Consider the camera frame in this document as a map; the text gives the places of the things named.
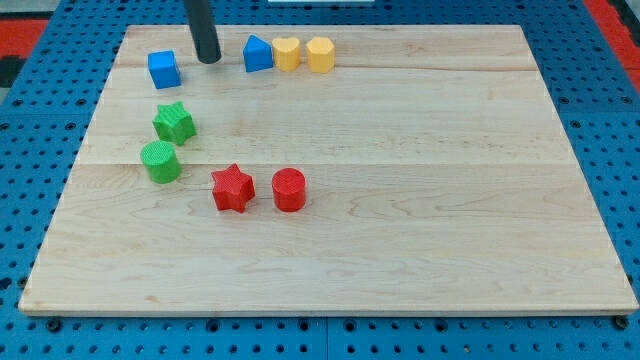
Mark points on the green cylinder block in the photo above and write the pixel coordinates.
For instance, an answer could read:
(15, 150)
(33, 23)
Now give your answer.
(160, 161)

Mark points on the red star block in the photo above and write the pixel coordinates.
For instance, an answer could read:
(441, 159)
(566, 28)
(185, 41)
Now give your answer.
(232, 189)

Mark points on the blue cube block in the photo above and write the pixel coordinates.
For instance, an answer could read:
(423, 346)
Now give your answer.
(163, 69)

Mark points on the wooden board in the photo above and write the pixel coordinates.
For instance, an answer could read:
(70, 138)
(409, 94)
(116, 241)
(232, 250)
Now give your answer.
(439, 182)

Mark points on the green star block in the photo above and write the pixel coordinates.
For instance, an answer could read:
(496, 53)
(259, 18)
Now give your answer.
(173, 123)

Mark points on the yellow hexagon block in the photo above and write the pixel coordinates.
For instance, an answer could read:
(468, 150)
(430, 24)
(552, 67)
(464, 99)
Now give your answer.
(320, 53)

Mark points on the blue triangle block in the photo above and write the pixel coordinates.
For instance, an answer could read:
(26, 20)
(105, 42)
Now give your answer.
(257, 54)

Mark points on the yellow heart block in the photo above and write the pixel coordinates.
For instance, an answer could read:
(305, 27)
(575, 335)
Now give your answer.
(286, 53)

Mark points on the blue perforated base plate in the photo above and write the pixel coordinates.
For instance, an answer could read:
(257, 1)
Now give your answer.
(48, 109)

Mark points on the red cylinder block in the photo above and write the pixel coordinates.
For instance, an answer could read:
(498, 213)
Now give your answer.
(289, 189)

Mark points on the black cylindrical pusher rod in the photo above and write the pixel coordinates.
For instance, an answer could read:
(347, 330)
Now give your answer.
(203, 31)

